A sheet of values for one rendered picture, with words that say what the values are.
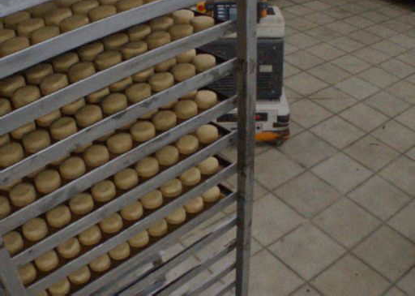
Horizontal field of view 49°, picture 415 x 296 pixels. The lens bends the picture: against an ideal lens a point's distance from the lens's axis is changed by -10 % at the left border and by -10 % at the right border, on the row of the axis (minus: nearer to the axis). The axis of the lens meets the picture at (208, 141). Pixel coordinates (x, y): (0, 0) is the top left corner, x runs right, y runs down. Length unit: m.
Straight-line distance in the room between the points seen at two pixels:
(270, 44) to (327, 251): 1.18
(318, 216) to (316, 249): 0.24
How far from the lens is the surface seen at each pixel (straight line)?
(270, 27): 2.75
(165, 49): 0.89
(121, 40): 0.94
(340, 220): 2.61
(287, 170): 2.88
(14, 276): 0.89
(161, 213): 1.07
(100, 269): 1.10
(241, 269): 1.42
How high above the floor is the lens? 1.78
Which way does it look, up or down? 35 degrees down
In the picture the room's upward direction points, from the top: 2 degrees counter-clockwise
